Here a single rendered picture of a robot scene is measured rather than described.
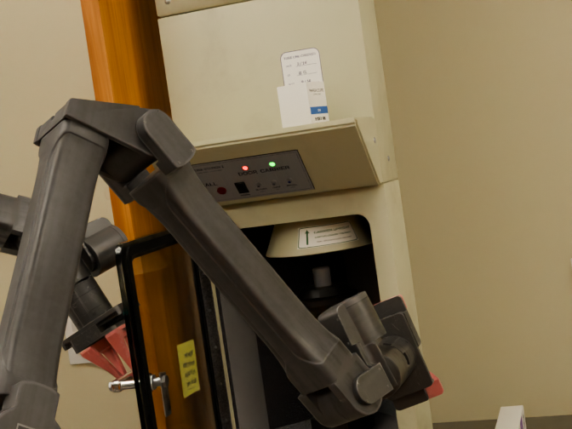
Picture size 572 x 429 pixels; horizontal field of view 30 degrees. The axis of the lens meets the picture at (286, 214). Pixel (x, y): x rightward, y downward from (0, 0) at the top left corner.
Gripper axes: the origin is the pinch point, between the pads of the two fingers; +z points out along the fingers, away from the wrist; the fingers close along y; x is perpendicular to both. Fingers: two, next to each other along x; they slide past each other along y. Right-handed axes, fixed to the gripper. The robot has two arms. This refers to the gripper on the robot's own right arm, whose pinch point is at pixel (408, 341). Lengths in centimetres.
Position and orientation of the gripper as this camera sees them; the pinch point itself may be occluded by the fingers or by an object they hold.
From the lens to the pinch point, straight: 148.8
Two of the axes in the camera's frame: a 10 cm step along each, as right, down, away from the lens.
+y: -4.0, -9.1, 0.3
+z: 3.0, -1.0, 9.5
